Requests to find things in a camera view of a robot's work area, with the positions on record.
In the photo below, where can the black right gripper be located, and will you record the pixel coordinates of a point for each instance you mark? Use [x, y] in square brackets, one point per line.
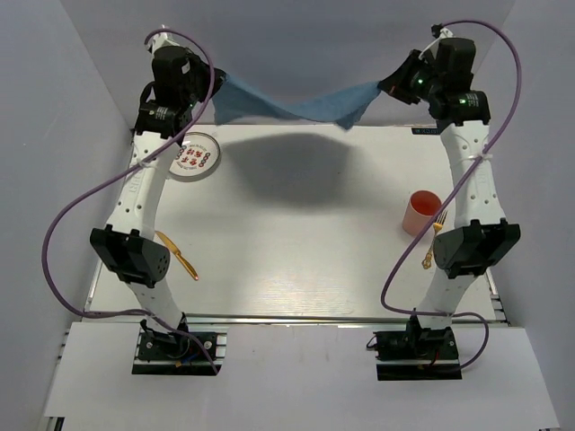
[393, 84]

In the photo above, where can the pink plastic cup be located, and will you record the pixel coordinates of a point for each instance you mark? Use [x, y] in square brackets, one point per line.
[422, 206]

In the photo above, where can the gold knife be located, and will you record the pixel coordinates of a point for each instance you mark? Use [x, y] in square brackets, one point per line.
[176, 252]

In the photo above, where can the blue cloth napkin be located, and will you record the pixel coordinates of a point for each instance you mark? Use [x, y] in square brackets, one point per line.
[237, 100]

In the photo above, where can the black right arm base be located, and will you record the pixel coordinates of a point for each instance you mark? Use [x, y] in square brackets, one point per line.
[402, 358]

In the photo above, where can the aluminium table edge rail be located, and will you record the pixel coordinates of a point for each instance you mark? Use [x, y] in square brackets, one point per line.
[499, 318]

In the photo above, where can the gold fork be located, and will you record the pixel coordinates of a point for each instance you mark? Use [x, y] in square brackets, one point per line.
[437, 227]

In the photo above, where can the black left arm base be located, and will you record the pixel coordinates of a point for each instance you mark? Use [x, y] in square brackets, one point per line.
[165, 354]

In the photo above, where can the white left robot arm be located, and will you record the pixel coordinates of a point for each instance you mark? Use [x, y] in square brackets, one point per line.
[126, 244]

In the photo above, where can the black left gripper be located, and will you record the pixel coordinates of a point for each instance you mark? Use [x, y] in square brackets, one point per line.
[196, 63]

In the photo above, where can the white printed plate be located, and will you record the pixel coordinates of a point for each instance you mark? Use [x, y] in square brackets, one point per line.
[198, 157]

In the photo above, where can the right corner label sticker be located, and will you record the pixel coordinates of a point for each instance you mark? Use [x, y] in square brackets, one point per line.
[425, 131]

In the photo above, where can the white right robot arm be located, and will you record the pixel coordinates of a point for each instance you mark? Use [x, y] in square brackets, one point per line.
[481, 235]

